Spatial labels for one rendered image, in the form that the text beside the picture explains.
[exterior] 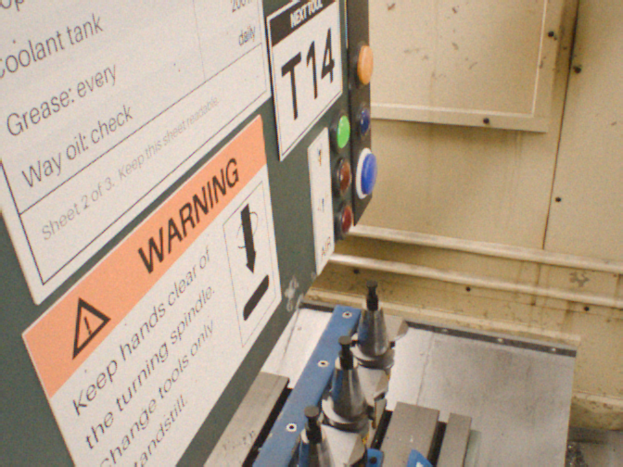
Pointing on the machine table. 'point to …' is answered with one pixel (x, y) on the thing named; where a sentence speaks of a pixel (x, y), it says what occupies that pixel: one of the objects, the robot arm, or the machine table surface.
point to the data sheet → (112, 113)
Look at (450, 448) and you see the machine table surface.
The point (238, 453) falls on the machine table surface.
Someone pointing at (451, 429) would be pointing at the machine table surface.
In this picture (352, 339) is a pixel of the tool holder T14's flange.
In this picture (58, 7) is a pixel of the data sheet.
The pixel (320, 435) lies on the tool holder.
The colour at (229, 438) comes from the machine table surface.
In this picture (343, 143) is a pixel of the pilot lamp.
